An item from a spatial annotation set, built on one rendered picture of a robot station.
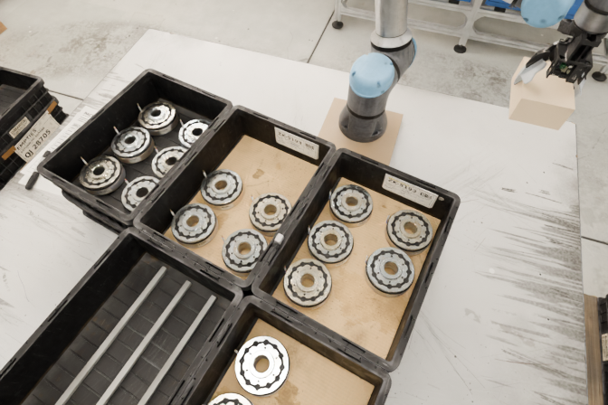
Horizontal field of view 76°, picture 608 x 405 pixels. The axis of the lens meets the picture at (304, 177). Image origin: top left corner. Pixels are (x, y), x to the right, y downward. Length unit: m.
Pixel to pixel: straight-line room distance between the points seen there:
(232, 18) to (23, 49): 1.41
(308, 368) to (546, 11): 0.78
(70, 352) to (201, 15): 2.52
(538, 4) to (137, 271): 0.95
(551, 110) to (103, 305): 1.12
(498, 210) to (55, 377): 1.12
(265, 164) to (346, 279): 0.37
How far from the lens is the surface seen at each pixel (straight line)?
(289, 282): 0.85
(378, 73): 1.08
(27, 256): 1.28
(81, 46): 3.13
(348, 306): 0.87
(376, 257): 0.88
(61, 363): 0.98
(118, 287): 0.97
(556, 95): 1.14
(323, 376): 0.84
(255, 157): 1.05
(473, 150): 1.31
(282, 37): 2.79
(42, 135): 1.99
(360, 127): 1.17
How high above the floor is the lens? 1.66
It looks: 56 degrees down
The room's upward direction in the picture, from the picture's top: 2 degrees counter-clockwise
